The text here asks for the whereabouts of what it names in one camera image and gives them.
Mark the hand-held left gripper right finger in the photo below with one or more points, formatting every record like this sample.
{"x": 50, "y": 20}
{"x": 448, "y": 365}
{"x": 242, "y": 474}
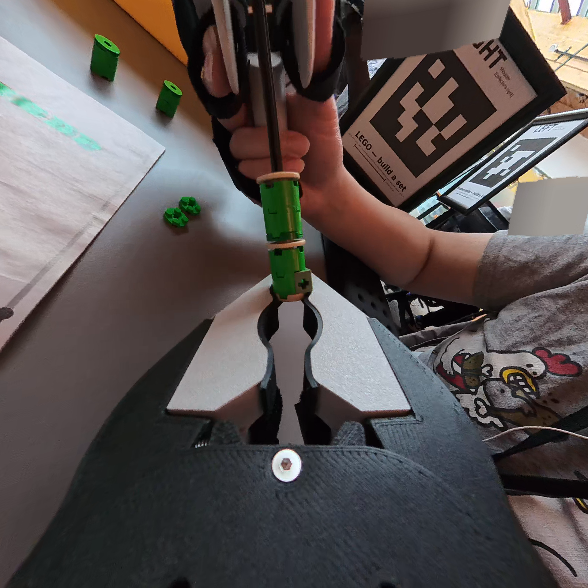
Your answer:
{"x": 358, "y": 363}

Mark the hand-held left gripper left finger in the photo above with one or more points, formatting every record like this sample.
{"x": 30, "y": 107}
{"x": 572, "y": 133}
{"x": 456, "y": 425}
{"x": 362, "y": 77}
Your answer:
{"x": 220, "y": 363}

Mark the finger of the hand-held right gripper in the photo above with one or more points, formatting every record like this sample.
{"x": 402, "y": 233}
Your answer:
{"x": 225, "y": 46}
{"x": 304, "y": 41}

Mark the black axle rod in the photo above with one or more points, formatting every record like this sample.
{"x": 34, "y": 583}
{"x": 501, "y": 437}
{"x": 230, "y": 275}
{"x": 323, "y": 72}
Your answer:
{"x": 271, "y": 115}

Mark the green cylinder assembly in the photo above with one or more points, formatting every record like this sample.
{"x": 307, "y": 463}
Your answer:
{"x": 280, "y": 211}

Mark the person's right forearm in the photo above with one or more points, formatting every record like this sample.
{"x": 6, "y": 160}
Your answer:
{"x": 390, "y": 239}

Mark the grey desk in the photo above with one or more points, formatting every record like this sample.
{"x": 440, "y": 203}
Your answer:
{"x": 138, "y": 298}

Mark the person's right hand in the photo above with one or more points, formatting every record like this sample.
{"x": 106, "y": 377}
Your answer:
{"x": 321, "y": 147}

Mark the black perforated panel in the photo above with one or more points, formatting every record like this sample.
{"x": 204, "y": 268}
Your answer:
{"x": 363, "y": 298}

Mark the green round brick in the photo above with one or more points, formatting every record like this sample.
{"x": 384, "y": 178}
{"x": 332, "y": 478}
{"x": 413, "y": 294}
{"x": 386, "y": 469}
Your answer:
{"x": 169, "y": 97}
{"x": 104, "y": 57}

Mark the yellow board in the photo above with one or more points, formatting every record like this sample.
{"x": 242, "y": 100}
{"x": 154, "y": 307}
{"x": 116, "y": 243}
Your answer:
{"x": 151, "y": 23}

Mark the black framed marker sign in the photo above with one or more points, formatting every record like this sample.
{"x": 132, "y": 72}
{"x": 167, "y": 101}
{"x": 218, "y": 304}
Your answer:
{"x": 436, "y": 115}
{"x": 505, "y": 165}

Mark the building instruction booklet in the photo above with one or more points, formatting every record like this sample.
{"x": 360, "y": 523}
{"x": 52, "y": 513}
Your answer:
{"x": 55, "y": 183}

